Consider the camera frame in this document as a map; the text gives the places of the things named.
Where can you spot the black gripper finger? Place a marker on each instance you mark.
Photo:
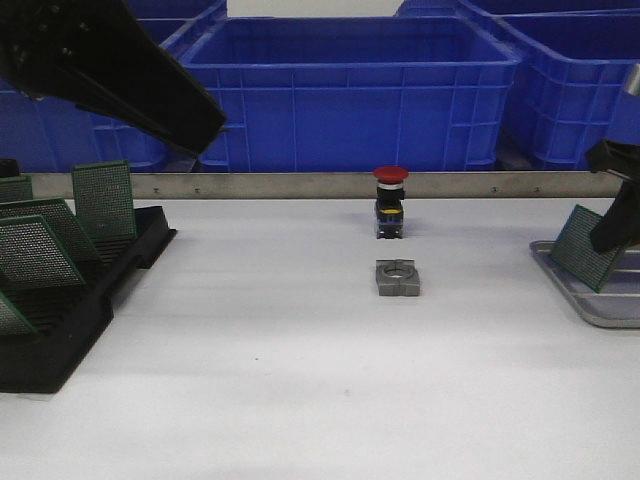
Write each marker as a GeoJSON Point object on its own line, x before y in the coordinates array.
{"type": "Point", "coordinates": [619, 227]}
{"type": "Point", "coordinates": [105, 61]}
{"type": "Point", "coordinates": [619, 159]}

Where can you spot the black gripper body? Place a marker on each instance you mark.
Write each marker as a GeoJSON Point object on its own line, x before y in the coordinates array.
{"type": "Point", "coordinates": [44, 45]}

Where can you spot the green perforated circuit board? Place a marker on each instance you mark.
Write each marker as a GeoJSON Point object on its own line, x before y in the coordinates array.
{"type": "Point", "coordinates": [13, 322]}
{"type": "Point", "coordinates": [62, 222]}
{"type": "Point", "coordinates": [33, 257]}
{"type": "Point", "coordinates": [574, 253]}
{"type": "Point", "coordinates": [14, 189]}
{"type": "Point", "coordinates": [104, 200]}

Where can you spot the metal tray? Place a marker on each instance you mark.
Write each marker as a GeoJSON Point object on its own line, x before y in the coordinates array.
{"type": "Point", "coordinates": [616, 306]}

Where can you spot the black slotted board rack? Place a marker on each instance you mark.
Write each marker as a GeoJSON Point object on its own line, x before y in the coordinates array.
{"type": "Point", "coordinates": [70, 320]}

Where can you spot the blue plastic crate right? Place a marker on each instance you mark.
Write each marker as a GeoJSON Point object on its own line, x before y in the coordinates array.
{"type": "Point", "coordinates": [568, 90]}

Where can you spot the blue plastic crate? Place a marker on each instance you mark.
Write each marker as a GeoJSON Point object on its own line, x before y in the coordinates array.
{"type": "Point", "coordinates": [568, 90]}
{"type": "Point", "coordinates": [55, 135]}
{"type": "Point", "coordinates": [353, 94]}

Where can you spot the blue plastic crate left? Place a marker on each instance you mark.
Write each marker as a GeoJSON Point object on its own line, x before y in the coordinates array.
{"type": "Point", "coordinates": [55, 135]}

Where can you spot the blue plastic crate centre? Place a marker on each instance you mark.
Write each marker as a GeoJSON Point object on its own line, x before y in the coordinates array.
{"type": "Point", "coordinates": [353, 94]}

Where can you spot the red emergency stop button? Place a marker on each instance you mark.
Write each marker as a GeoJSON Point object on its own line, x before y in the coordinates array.
{"type": "Point", "coordinates": [388, 206]}

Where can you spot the grey square mounting block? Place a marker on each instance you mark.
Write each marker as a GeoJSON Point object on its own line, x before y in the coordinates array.
{"type": "Point", "coordinates": [397, 277]}

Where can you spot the blue crate rear right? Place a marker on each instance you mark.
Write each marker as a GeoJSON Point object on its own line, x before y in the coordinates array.
{"type": "Point", "coordinates": [488, 8]}

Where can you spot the steel shelf rail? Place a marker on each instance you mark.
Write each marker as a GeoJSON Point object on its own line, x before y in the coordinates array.
{"type": "Point", "coordinates": [421, 185]}

